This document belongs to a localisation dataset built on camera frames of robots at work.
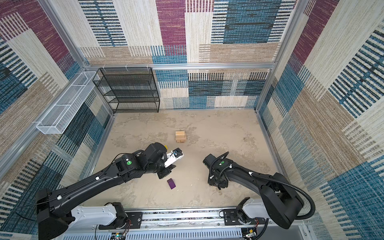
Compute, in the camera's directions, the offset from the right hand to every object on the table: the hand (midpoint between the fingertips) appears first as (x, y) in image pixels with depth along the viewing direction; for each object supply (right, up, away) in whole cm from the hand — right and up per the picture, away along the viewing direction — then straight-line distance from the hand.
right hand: (215, 185), depth 83 cm
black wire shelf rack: (-59, +58, +25) cm, 87 cm away
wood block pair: (-21, +23, +18) cm, 36 cm away
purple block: (-25, +1, +1) cm, 25 cm away
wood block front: (-22, +27, +16) cm, 38 cm away
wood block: (-18, +27, +16) cm, 36 cm away
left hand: (-22, +16, -11) cm, 29 cm away
